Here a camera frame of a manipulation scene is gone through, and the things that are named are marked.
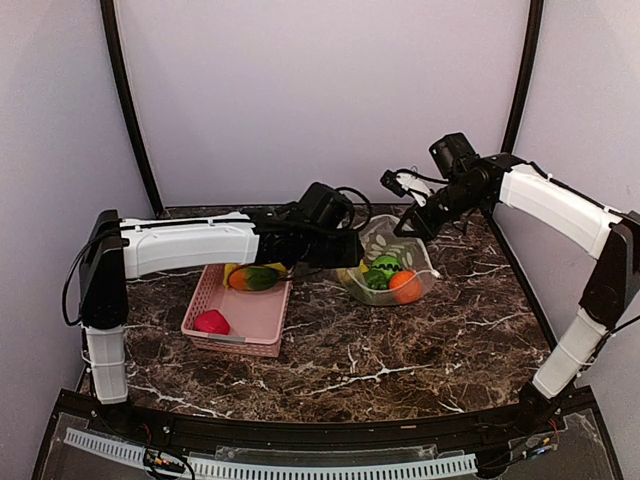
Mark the left black frame post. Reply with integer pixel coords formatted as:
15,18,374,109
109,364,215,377
99,0,165,218

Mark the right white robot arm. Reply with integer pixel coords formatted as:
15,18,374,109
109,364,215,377
381,153,639,434

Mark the clear dotted zip bag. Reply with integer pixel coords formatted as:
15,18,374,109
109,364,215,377
336,214,440,307

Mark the green toy watermelon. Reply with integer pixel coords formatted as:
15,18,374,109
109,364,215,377
363,255,403,290

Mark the right black frame post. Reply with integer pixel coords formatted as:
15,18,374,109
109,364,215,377
500,0,544,155

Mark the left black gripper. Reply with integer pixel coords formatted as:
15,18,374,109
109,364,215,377
301,229,366,269

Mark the yellow toy banana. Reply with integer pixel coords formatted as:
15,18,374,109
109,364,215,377
224,263,290,280

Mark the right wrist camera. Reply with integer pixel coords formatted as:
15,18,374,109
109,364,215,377
429,132,478,180

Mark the black front rail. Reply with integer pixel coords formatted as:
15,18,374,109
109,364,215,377
59,394,591,461

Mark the red toy fruit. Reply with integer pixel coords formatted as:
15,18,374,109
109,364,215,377
194,310,231,335

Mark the yellow toy lemon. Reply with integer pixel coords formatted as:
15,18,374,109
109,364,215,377
336,267,363,288

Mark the black frame post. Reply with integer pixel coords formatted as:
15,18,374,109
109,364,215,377
99,0,165,218
500,0,544,155

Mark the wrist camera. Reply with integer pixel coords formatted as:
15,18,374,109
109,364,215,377
298,182,373,231
429,132,478,180

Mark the orange toy fruit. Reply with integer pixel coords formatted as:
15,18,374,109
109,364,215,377
389,271,423,304

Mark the white slotted cable duct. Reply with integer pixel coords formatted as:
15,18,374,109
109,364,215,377
63,427,478,479

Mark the pink plastic basket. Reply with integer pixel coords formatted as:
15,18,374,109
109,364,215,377
181,265,292,358

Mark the orange green toy mango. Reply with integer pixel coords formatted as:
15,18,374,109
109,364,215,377
227,266,280,292

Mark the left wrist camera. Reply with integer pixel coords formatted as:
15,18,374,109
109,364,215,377
298,182,373,231

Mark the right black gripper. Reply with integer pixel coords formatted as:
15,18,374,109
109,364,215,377
394,178,486,242

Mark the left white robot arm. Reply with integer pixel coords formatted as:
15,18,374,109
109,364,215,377
62,204,364,436

